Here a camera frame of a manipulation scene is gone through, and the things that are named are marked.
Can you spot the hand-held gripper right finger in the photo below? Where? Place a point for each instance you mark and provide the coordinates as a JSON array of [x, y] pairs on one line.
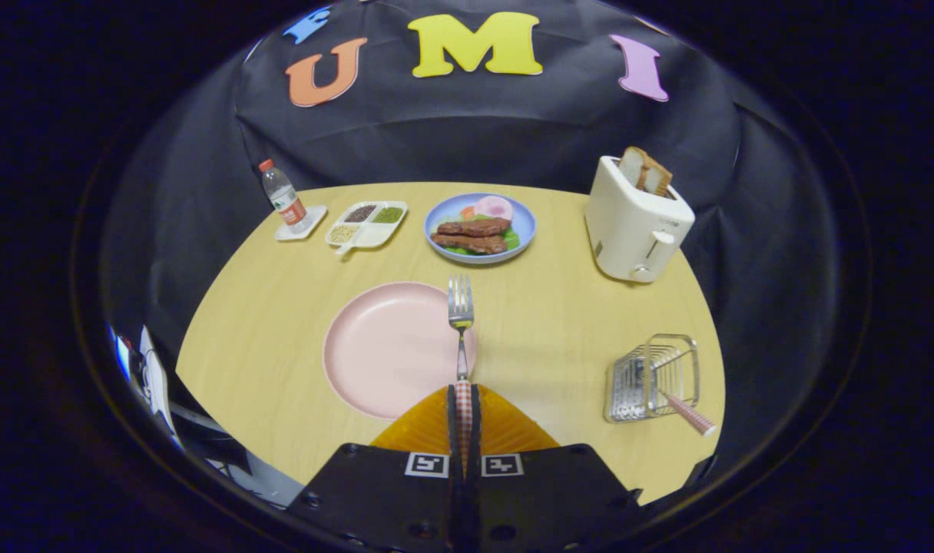
[[475, 430]]

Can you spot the white divided condiment dish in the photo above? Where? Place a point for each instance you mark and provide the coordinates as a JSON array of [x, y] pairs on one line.
[[367, 226]]

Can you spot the brown grilled sausage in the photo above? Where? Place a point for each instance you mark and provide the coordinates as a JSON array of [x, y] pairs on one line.
[[471, 243], [475, 227]]

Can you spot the green lettuce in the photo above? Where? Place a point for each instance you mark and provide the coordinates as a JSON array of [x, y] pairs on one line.
[[512, 240]]

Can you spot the pink plate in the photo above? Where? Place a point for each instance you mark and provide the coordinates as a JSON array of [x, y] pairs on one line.
[[382, 346]]

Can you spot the white toaster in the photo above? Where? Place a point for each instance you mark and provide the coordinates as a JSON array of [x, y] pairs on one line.
[[628, 230]]

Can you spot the blue plate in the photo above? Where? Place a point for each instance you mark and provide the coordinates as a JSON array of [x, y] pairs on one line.
[[524, 219]]

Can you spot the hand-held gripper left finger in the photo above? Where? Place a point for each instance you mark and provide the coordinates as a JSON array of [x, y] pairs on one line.
[[452, 430]]

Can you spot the clear bottle red cap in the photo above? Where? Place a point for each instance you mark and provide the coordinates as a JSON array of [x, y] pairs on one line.
[[283, 196]]

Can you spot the small white square tray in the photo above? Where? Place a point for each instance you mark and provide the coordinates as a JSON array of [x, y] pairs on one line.
[[313, 219]]

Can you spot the white and blue equipment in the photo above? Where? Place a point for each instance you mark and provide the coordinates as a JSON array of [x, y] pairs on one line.
[[152, 376]]

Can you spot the pink ham slice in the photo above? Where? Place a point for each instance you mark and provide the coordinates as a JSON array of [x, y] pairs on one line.
[[495, 207]]

